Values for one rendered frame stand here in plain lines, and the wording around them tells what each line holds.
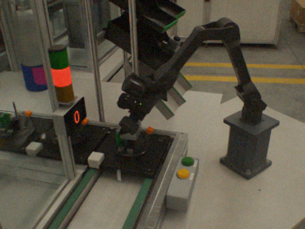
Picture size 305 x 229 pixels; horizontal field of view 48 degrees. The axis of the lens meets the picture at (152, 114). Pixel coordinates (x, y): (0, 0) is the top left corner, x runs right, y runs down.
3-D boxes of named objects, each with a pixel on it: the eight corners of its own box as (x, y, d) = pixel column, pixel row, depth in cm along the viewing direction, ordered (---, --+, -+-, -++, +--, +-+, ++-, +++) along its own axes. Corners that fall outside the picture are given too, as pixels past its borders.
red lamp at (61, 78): (75, 80, 98) (72, 64, 95) (66, 87, 94) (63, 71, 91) (59, 78, 99) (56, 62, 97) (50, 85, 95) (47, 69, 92)
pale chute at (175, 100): (179, 106, 150) (186, 101, 147) (167, 120, 140) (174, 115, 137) (138, 57, 148) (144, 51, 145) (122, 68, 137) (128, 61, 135)
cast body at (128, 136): (140, 134, 124) (139, 118, 121) (136, 140, 121) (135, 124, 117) (119, 131, 126) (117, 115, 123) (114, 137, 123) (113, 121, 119)
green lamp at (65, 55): (72, 64, 95) (69, 47, 93) (63, 70, 91) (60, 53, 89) (56, 62, 96) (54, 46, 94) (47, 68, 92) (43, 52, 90)
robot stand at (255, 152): (272, 164, 133) (280, 121, 123) (248, 180, 126) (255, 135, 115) (242, 148, 143) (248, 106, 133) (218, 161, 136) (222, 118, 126)
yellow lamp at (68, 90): (77, 95, 100) (75, 80, 98) (69, 103, 96) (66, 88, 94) (62, 94, 102) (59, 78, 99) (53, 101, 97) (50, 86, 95)
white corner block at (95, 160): (105, 162, 123) (104, 152, 121) (100, 169, 119) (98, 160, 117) (93, 160, 124) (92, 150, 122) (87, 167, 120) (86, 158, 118)
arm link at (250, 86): (227, 13, 107) (209, 22, 107) (236, 19, 100) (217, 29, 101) (254, 93, 123) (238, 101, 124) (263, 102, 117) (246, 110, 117)
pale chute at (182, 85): (186, 91, 162) (193, 86, 159) (175, 103, 152) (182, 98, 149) (147, 46, 160) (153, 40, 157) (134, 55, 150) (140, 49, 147)
